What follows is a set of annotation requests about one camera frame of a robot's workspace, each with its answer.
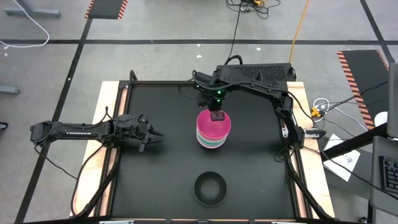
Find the black hanging arm cable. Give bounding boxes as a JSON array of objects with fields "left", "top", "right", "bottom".
[{"left": 70, "top": 143, "right": 105, "bottom": 218}]

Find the black power cable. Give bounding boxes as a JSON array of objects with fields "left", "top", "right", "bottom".
[{"left": 228, "top": 6, "right": 244, "bottom": 66}]

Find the white bowl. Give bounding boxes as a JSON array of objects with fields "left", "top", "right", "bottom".
[{"left": 198, "top": 136, "right": 227, "bottom": 150}]

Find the grey monitor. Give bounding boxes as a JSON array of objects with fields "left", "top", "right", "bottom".
[{"left": 387, "top": 62, "right": 398, "bottom": 139}]

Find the black table frame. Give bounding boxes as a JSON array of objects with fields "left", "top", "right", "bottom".
[{"left": 105, "top": 70, "right": 304, "bottom": 222}]

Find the white round cup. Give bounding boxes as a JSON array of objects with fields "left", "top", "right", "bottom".
[{"left": 374, "top": 111, "right": 389, "bottom": 128}]

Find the white coiled cable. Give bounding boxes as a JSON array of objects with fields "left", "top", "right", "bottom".
[{"left": 312, "top": 97, "right": 331, "bottom": 113}]

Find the black bowl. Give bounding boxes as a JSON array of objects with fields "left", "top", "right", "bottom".
[{"left": 193, "top": 171, "right": 228, "bottom": 207}]

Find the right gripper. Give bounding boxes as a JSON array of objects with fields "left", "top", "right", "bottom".
[{"left": 198, "top": 83, "right": 228, "bottom": 122}]

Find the tangled black cable bundle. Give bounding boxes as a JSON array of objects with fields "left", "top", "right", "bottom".
[{"left": 226, "top": 0, "right": 282, "bottom": 20}]

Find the black clamp bracket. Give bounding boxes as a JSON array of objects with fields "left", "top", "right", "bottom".
[{"left": 304, "top": 128, "right": 326, "bottom": 139}]

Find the thin black desk cable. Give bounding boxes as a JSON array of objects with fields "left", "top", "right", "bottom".
[{"left": 323, "top": 80, "right": 389, "bottom": 111}]

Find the black keyboard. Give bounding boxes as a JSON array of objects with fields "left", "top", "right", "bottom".
[{"left": 378, "top": 155, "right": 398, "bottom": 194}]

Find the black computer case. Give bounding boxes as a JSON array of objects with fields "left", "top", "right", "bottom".
[{"left": 216, "top": 63, "right": 297, "bottom": 83}]

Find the turquoise bowl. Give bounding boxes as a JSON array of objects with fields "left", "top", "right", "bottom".
[{"left": 197, "top": 133, "right": 229, "bottom": 147}]

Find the black desk beam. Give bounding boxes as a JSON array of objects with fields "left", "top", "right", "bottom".
[{"left": 321, "top": 123, "right": 389, "bottom": 162}]

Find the grey metal foot bar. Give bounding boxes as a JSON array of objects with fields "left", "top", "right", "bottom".
[{"left": 0, "top": 85, "right": 21, "bottom": 95}]

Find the black hazard-striped floor mat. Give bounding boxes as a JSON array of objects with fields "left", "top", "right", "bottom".
[
  {"left": 85, "top": 0, "right": 129, "bottom": 21},
  {"left": 336, "top": 49, "right": 390, "bottom": 131}
]

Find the white floor cable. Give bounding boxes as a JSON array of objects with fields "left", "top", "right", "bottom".
[{"left": 0, "top": 0, "right": 50, "bottom": 49}]

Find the magenta bowl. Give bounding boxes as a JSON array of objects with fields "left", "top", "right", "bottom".
[{"left": 196, "top": 109, "right": 232, "bottom": 141}]

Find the grey desk foot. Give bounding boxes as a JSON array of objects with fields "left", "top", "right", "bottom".
[{"left": 3, "top": 0, "right": 62, "bottom": 18}]

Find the light wooden board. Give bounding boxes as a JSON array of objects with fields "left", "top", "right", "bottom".
[
  {"left": 70, "top": 81, "right": 128, "bottom": 218},
  {"left": 279, "top": 81, "right": 336, "bottom": 218}
]

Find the grey desk top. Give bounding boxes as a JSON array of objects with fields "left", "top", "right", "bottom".
[{"left": 369, "top": 135, "right": 398, "bottom": 218}]

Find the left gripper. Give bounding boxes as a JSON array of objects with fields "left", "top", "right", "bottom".
[{"left": 113, "top": 113, "right": 164, "bottom": 153}]

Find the yellow floor cable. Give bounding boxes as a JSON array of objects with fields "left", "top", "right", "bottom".
[{"left": 288, "top": 0, "right": 311, "bottom": 64}]

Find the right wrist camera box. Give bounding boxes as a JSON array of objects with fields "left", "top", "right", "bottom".
[{"left": 194, "top": 71, "right": 215, "bottom": 88}]

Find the white paper sheet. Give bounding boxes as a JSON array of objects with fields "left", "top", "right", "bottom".
[{"left": 323, "top": 133, "right": 361, "bottom": 182}]

